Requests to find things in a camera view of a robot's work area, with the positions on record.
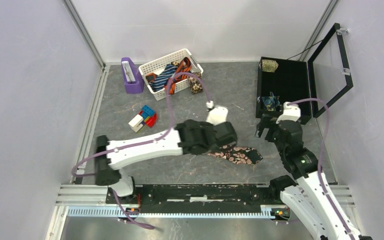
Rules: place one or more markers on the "brown floral tie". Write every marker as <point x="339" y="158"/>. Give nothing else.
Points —
<point x="194" y="85"/>

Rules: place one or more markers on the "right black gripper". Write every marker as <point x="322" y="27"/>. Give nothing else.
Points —
<point x="262" y="124"/>

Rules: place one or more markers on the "colourful toy block stack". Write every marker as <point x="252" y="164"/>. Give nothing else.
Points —
<point x="146" y="117"/>

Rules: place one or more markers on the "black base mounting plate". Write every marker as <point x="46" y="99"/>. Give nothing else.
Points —
<point x="197" y="198"/>

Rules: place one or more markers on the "black tie display box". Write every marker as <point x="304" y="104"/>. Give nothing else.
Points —
<point x="296" y="80"/>

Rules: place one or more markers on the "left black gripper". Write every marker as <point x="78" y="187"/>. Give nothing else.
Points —
<point x="216" y="149"/>

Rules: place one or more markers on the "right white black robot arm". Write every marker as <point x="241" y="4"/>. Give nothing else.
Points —
<point x="305" y="190"/>

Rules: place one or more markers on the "purple metronome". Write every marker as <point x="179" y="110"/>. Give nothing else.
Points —
<point x="133" y="80"/>

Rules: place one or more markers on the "black pink floral tie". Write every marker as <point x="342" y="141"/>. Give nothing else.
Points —
<point x="237" y="154"/>

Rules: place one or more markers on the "white slotted cable duct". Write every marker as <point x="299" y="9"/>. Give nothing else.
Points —
<point x="115" y="211"/>

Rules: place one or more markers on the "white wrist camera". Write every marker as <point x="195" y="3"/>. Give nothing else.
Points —
<point x="217" y="114"/>
<point x="290" y="112"/>

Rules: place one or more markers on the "orange navy striped tie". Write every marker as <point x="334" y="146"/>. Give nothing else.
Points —
<point x="184" y="66"/>

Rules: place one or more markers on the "gold rolled tie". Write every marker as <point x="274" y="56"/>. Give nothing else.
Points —
<point x="269" y="65"/>

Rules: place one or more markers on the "white plastic basket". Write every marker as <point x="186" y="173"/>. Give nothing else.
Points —
<point x="156" y="73"/>

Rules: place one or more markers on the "navy white striped tie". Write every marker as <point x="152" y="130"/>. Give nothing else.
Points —
<point x="161" y="79"/>

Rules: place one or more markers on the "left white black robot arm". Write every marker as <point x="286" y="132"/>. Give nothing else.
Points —
<point x="189" y="137"/>

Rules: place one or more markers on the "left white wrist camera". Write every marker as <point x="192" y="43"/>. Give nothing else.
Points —
<point x="217" y="114"/>

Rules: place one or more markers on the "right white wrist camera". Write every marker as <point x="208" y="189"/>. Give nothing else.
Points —
<point x="290" y="112"/>

